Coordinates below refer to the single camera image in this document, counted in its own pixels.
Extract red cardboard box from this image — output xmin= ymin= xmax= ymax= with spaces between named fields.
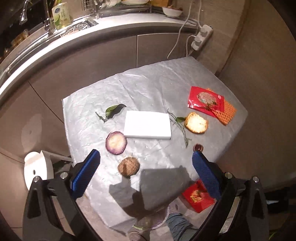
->
xmin=182 ymin=179 xmax=215 ymax=213

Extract white toilet paper roll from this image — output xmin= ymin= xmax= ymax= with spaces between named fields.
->
xmin=23 ymin=150 xmax=74 ymax=191

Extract thin green twig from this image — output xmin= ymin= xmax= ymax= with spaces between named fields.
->
xmin=166 ymin=109 xmax=191 ymax=148

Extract red snack packet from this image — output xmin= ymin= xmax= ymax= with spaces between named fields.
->
xmin=187 ymin=86 xmax=225 ymax=117

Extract white power strip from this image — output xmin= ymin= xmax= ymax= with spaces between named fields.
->
xmin=191 ymin=25 xmax=213 ymax=51

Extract white bowl with food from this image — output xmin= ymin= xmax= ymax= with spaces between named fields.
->
xmin=162 ymin=7 xmax=183 ymax=18

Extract green leaf with stem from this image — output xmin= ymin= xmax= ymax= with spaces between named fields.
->
xmin=95 ymin=103 xmax=126 ymax=123

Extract chrome kitchen faucet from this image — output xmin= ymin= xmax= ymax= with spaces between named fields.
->
xmin=19 ymin=1 xmax=55 ymax=35

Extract grey cabinet doors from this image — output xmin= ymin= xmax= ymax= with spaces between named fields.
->
xmin=1 ymin=33 xmax=187 ymax=162

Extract white foam block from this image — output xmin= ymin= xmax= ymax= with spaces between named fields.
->
xmin=123 ymin=110 xmax=171 ymax=140

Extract purple onion slice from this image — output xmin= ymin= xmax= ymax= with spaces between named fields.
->
xmin=105 ymin=132 xmax=127 ymax=155

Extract orange peel piece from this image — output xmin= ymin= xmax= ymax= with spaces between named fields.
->
xmin=184 ymin=112 xmax=208 ymax=134

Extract silver plastic table cover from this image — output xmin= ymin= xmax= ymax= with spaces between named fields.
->
xmin=63 ymin=57 xmax=248 ymax=233

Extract stainless steel sink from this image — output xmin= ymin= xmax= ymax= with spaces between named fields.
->
xmin=1 ymin=17 xmax=98 ymax=73

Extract person's leg in jeans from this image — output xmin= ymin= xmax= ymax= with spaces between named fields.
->
xmin=166 ymin=212 xmax=199 ymax=241

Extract white power cable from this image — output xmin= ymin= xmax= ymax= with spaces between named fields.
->
xmin=166 ymin=0 xmax=203 ymax=60

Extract green dish soap bottle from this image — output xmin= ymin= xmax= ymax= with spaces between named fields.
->
xmin=52 ymin=1 xmax=71 ymax=30

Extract brown round cookie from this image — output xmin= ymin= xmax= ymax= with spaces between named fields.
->
xmin=117 ymin=157 xmax=140 ymax=178

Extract purple lined trash basket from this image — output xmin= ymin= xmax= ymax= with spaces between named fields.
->
xmin=133 ymin=204 xmax=170 ymax=231

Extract metal dish rack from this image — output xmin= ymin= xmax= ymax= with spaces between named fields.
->
xmin=81 ymin=1 xmax=152 ymax=19

